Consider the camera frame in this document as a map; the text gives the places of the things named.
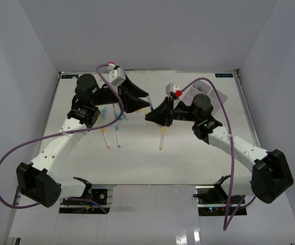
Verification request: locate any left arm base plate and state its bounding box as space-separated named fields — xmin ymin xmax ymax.
xmin=59 ymin=189 xmax=113 ymax=214

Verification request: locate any yellow tipped white pen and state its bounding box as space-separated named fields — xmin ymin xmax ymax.
xmin=159 ymin=127 xmax=165 ymax=151

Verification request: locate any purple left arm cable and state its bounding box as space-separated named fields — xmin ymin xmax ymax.
xmin=0 ymin=63 xmax=125 ymax=209

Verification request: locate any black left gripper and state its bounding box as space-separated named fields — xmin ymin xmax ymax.
xmin=92 ymin=73 xmax=150 ymax=114

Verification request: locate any teal tipped white pen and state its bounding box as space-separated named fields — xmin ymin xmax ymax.
xmin=115 ymin=126 xmax=121 ymax=148

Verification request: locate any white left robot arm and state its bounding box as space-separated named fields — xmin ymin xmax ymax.
xmin=16 ymin=73 xmax=150 ymax=208

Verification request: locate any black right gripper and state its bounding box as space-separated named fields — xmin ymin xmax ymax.
xmin=145 ymin=96 xmax=200 ymax=127

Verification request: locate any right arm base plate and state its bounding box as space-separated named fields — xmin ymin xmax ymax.
xmin=193 ymin=175 xmax=247 ymax=217

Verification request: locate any orange white pen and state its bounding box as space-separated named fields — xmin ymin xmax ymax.
xmin=101 ymin=128 xmax=110 ymax=149

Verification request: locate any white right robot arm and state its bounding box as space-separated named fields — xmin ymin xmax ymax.
xmin=145 ymin=93 xmax=294 ymax=204

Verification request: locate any white divided organizer box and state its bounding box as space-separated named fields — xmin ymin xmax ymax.
xmin=181 ymin=81 xmax=222 ymax=116

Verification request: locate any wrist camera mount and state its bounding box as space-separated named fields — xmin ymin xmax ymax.
xmin=107 ymin=62 xmax=126 ymax=87
xmin=166 ymin=83 xmax=183 ymax=108

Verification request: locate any blue pen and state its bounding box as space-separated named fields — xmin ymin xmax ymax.
xmin=146 ymin=96 xmax=154 ymax=111

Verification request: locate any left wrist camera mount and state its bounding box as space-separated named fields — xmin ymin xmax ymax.
xmin=107 ymin=62 xmax=126 ymax=87

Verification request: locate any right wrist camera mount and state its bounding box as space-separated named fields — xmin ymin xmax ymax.
xmin=166 ymin=83 xmax=183 ymax=108

